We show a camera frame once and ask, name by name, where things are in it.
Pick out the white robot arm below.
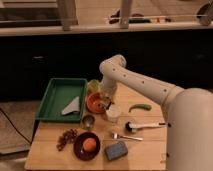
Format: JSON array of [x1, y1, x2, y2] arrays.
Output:
[[99, 54, 213, 171]]

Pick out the red bowl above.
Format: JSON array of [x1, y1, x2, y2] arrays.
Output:
[[86, 92, 106, 114]]

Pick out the light green cup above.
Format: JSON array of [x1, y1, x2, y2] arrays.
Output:
[[87, 79, 100, 93]]

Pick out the white plastic cup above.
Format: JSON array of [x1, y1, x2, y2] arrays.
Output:
[[106, 104, 121, 123]]

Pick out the grey folded cloth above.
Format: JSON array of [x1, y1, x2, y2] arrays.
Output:
[[61, 97, 80, 115]]

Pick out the small metal cup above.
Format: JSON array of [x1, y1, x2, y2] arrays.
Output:
[[82, 115, 95, 130]]

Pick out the green plastic tray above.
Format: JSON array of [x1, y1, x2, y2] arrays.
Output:
[[36, 78, 87, 123]]

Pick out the metal fork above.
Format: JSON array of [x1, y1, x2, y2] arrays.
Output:
[[112, 133, 143, 141]]

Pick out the orange fruit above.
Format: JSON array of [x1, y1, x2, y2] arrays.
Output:
[[83, 138, 96, 152]]

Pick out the brown grape bunch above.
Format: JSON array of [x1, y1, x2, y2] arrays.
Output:
[[56, 129, 78, 151]]

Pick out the blue sponge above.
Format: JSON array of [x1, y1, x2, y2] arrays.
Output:
[[105, 141, 128, 161]]

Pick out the dark brown plate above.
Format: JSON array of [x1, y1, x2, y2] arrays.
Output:
[[73, 132, 100, 161]]

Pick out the black cable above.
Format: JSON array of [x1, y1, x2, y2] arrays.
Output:
[[0, 108, 33, 145]]

